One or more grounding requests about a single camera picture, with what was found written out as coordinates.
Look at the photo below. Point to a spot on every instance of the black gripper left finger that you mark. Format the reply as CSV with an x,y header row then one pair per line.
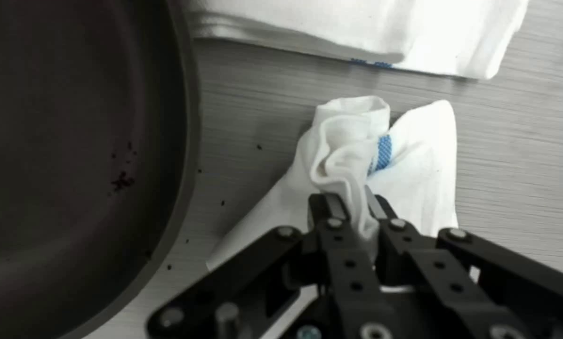
x,y
246,296

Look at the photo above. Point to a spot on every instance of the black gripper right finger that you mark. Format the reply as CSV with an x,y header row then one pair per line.
x,y
466,287

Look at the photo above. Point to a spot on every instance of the white towel with blue stripe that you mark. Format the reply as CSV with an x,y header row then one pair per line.
x,y
357,147

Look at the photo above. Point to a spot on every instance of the folded white towel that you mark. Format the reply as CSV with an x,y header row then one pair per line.
x,y
457,38

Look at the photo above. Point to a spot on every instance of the black frying pan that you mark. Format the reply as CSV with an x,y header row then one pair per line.
x,y
99,145

